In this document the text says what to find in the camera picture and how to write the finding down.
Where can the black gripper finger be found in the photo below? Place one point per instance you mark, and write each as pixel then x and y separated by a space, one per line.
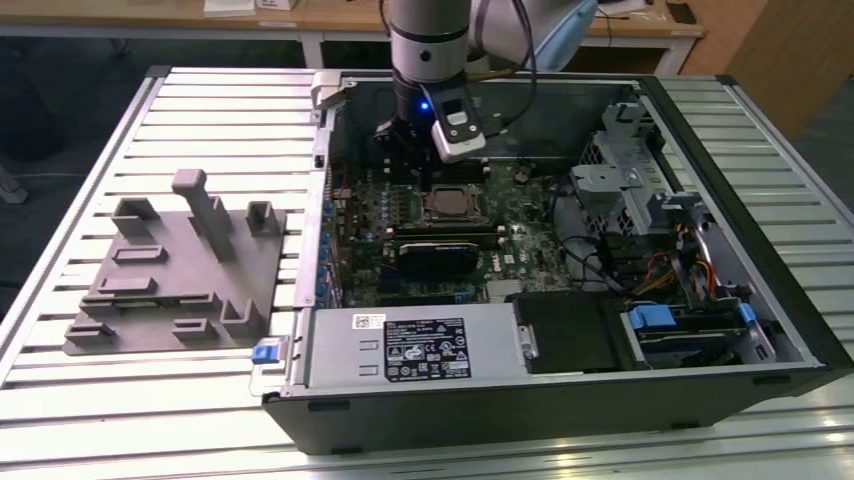
pixel 388 132

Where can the silver CPU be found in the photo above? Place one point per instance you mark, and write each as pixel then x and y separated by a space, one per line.
pixel 452 202

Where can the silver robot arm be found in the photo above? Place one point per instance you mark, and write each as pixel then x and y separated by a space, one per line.
pixel 427 45

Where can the CPU socket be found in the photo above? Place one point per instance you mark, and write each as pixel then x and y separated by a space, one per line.
pixel 421 210

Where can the black RAM slot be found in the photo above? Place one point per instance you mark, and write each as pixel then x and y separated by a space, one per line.
pixel 468 165
pixel 443 228
pixel 463 176

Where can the round coin battery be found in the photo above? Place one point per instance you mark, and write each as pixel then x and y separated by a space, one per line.
pixel 521 174

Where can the black graphics card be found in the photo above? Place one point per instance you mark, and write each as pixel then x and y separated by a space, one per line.
pixel 436 260

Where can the white labelled box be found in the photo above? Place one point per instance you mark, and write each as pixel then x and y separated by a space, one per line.
pixel 276 4

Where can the green motherboard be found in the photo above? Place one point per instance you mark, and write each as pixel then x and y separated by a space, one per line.
pixel 533 235

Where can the silver metal drive cage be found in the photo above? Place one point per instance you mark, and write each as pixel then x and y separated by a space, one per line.
pixel 596 182

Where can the black expansion slot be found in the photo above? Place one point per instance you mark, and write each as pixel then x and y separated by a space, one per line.
pixel 427 300

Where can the white paper sheet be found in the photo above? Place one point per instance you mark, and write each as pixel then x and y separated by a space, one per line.
pixel 226 6

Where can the silver chipset heatsink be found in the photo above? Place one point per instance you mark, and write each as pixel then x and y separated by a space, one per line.
pixel 503 290

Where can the grey parts rack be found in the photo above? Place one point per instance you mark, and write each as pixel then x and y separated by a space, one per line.
pixel 180 280

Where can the grey power supply unit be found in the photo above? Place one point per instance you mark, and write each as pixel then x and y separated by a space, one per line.
pixel 333 345

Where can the small black device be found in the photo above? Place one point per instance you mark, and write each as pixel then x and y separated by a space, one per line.
pixel 681 12

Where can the blue case latch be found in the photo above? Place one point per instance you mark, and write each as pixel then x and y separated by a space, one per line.
pixel 264 352

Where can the black drive bay cover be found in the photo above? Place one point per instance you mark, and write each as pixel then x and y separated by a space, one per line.
pixel 567 335

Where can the hard disk in blue carrier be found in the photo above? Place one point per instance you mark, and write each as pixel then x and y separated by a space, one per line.
pixel 649 317

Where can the grey stand foot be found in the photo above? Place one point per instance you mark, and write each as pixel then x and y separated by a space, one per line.
pixel 12 187

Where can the black PC case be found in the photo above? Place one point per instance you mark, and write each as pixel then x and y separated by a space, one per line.
pixel 467 420

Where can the wooden cabinet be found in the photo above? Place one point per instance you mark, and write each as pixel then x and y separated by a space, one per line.
pixel 800 60

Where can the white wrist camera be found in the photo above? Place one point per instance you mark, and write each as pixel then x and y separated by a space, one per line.
pixel 460 135

